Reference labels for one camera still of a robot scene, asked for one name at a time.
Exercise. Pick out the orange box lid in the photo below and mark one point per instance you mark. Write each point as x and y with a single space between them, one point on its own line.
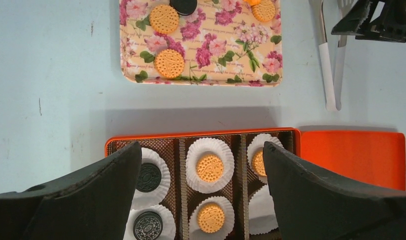
372 157

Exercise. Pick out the round yellow biscuit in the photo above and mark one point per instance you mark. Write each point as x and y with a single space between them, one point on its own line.
209 168
164 19
210 218
257 163
264 11
169 63

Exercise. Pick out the orange cookie box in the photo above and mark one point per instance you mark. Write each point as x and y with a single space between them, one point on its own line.
181 199

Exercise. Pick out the metal tongs white handle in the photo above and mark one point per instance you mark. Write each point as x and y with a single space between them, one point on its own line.
332 79

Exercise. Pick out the round yellow biscuit bottom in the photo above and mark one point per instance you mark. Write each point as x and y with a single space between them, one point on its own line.
169 63

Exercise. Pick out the black sandwich cookie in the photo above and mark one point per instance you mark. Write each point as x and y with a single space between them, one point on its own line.
149 177
184 7
148 226

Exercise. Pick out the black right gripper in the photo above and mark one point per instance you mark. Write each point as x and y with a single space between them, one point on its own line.
357 19

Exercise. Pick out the white paper cup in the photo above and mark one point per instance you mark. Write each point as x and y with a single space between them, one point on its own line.
204 146
195 233
169 226
143 200
262 216
257 144

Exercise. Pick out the black sandwich cookie on tray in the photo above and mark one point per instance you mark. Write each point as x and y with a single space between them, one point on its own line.
184 7

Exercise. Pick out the orange fish cookie right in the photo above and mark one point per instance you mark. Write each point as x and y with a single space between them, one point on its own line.
252 2

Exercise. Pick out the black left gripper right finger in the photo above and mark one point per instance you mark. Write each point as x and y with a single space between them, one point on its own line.
314 203

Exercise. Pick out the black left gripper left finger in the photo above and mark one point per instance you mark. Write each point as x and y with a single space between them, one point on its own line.
92 203

